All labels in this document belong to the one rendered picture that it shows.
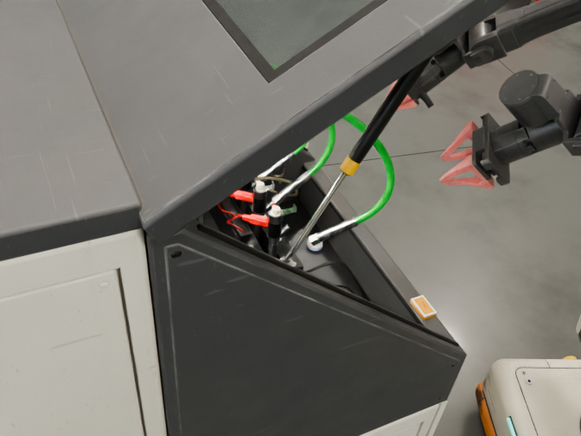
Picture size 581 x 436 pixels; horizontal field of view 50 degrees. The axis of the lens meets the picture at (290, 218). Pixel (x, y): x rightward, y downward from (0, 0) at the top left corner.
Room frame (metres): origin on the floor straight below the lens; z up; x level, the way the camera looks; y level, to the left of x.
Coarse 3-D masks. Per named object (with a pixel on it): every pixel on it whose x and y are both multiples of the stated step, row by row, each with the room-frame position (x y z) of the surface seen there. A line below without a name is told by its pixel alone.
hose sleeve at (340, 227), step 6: (342, 222) 0.84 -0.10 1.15; (348, 222) 0.84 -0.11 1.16; (354, 222) 0.84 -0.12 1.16; (330, 228) 0.84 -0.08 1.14; (336, 228) 0.84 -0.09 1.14; (342, 228) 0.84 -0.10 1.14; (348, 228) 0.84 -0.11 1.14; (318, 234) 0.84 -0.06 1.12; (324, 234) 0.83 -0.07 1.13; (330, 234) 0.83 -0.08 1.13; (336, 234) 0.84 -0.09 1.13
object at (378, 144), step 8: (352, 120) 0.84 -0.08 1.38; (360, 120) 0.84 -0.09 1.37; (360, 128) 0.84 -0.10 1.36; (376, 144) 0.84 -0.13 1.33; (384, 152) 0.84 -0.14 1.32; (384, 160) 0.84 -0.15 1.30; (392, 168) 0.84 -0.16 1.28; (392, 176) 0.84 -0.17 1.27; (392, 184) 0.84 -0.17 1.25; (384, 192) 0.85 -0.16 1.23; (392, 192) 0.85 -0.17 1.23; (384, 200) 0.84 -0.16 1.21; (376, 208) 0.84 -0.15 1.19; (360, 216) 0.85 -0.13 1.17; (368, 216) 0.84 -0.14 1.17
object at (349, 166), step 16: (400, 80) 0.62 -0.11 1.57; (416, 80) 0.62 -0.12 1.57; (400, 96) 0.61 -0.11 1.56; (384, 112) 0.61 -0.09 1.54; (368, 128) 0.61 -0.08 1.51; (384, 128) 0.61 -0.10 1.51; (368, 144) 0.60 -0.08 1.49; (352, 160) 0.59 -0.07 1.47; (320, 208) 0.59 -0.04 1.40; (288, 256) 0.57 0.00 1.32
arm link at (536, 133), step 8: (552, 120) 0.76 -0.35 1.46; (528, 128) 0.77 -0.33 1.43; (536, 128) 0.76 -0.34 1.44; (544, 128) 0.76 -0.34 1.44; (552, 128) 0.75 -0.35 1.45; (560, 128) 0.75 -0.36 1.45; (536, 136) 0.76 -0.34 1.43; (544, 136) 0.75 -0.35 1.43; (552, 136) 0.75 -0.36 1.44; (560, 136) 0.75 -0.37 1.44; (536, 144) 0.75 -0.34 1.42; (544, 144) 0.75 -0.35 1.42; (552, 144) 0.75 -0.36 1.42
